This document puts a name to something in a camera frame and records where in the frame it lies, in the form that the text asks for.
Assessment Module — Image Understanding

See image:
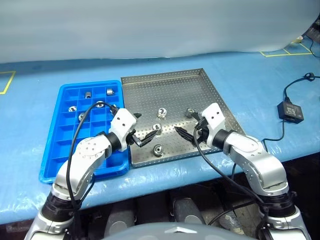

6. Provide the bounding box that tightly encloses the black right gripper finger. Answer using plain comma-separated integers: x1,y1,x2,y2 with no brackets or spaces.
173,126,196,144
189,111,203,124

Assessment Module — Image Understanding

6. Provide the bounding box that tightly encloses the thin black adapter cable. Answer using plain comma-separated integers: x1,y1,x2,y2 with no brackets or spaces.
261,119,286,153

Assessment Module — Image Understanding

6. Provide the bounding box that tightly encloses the blue plastic table cover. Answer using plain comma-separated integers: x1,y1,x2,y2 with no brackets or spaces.
0,49,320,222

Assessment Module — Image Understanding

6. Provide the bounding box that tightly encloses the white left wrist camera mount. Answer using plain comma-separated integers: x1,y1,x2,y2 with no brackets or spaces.
109,107,137,153

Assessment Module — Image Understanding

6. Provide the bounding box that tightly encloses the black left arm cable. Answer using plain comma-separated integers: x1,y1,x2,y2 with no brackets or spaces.
66,101,119,240

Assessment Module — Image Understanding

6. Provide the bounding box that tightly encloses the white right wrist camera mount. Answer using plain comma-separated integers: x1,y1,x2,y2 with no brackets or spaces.
201,102,226,146

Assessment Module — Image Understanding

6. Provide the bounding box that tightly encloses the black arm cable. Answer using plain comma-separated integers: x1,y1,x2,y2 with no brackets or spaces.
193,126,270,226
66,101,119,240

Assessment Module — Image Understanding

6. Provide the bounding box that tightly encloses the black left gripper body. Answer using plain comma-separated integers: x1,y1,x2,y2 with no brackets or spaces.
126,128,142,149

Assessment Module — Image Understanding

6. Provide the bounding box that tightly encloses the black adapter cable with plug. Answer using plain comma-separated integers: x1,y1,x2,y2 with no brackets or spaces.
283,72,316,103

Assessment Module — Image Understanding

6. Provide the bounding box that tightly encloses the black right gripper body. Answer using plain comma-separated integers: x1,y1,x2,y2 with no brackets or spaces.
192,116,210,146

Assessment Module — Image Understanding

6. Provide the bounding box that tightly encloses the black power adapter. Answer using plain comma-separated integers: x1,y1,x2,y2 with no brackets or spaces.
276,101,305,124

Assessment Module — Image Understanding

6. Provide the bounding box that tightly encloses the grey robot torso dome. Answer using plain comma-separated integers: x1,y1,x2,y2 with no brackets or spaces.
99,221,256,240

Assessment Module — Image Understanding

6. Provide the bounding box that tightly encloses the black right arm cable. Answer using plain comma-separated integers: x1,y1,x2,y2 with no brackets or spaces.
193,126,270,226

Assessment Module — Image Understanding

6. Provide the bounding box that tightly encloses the blue compartment tray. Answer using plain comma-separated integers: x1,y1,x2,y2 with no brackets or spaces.
38,79,131,185

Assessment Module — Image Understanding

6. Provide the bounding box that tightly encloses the perforated metal tray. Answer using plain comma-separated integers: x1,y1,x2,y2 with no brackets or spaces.
120,67,248,170

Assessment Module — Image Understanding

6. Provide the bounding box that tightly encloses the black background equipment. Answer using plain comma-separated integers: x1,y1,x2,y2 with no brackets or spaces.
302,18,320,41

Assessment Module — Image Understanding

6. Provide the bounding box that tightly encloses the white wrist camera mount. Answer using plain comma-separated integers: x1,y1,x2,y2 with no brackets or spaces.
201,102,226,146
109,107,137,153

